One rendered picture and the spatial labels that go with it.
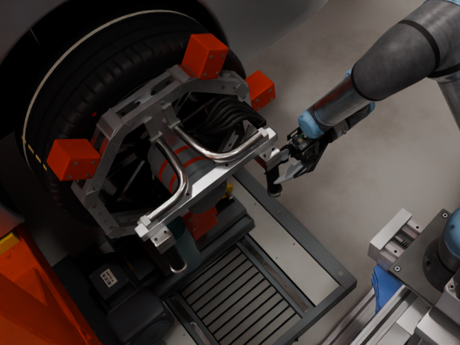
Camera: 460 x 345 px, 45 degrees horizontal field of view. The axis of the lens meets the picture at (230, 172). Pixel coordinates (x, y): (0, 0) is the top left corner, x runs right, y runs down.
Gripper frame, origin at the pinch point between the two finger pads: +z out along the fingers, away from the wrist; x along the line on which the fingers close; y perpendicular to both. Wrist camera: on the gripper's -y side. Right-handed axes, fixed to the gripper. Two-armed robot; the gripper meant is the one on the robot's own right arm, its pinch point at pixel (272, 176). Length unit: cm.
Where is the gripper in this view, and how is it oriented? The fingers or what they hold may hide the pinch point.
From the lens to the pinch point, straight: 149.3
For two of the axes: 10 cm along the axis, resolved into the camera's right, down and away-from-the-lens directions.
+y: -1.4, -5.0, -8.5
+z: -7.7, 5.9, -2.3
